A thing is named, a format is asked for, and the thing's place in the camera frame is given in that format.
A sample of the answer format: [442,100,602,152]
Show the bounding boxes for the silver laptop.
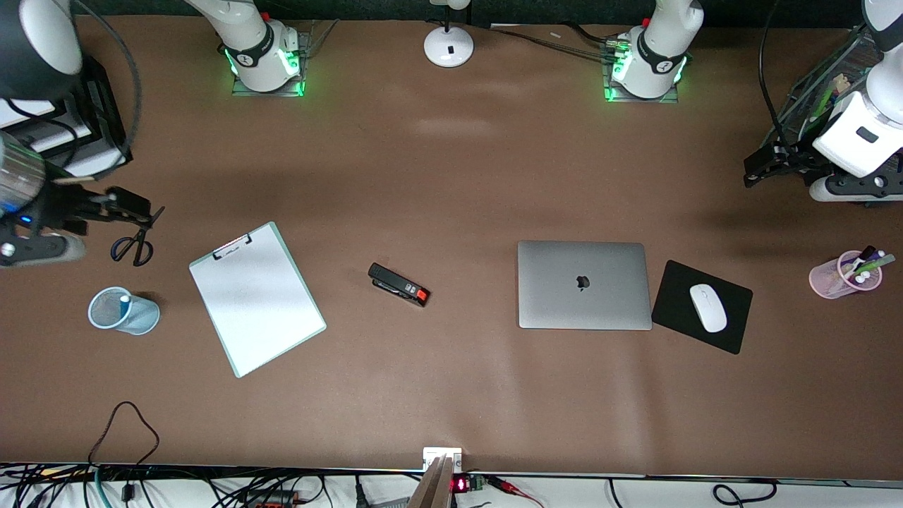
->
[517,240,653,331]

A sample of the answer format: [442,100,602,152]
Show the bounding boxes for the green marker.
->
[811,85,837,122]

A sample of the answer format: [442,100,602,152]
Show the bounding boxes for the black scissors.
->
[110,205,166,267]

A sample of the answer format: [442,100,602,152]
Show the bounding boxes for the white paper stack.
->
[28,121,94,155]
[0,97,59,119]
[62,145,122,179]

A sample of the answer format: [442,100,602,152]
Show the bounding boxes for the green clipboard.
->
[188,221,327,379]

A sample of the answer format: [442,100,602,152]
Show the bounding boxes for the black stacked file tray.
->
[0,56,133,181]

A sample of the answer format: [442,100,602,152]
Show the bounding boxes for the light blue mesh cup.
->
[87,286,161,336]

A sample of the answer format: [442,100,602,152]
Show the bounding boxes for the pink mesh pen cup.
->
[808,250,883,300]

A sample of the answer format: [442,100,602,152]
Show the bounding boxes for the green pen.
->
[841,254,897,282]

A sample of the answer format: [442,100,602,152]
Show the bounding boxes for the white computer mouse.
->
[689,284,728,334]

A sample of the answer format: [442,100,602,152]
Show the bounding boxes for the black mouse pad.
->
[650,260,754,356]

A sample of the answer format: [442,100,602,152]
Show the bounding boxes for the white paper sheet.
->
[191,226,326,376]

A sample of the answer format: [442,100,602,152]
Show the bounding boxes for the black red stapler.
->
[368,262,430,308]

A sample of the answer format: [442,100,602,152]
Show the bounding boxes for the black orange power strip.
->
[238,489,301,508]

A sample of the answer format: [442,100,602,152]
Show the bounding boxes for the white round-base stand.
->
[423,0,475,69]

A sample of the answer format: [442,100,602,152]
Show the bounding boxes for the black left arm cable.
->
[757,0,801,152]

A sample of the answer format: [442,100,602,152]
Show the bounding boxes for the black wire desk organizer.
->
[768,25,883,152]

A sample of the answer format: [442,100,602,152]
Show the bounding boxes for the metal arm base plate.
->
[602,39,681,105]
[231,30,308,98]

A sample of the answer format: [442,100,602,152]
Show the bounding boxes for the black cable bundle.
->
[487,23,622,64]

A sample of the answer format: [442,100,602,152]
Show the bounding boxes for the black looped cable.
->
[88,401,160,503]

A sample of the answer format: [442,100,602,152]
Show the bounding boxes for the tangled black cables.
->
[0,462,92,508]

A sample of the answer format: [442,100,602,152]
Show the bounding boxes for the black coiled cable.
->
[711,480,779,507]

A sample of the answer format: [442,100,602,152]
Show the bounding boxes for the white mount plate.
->
[423,447,463,473]

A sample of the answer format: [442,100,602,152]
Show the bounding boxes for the red wire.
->
[487,476,545,508]

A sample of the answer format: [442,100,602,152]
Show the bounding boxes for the grey metal post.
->
[408,455,454,508]

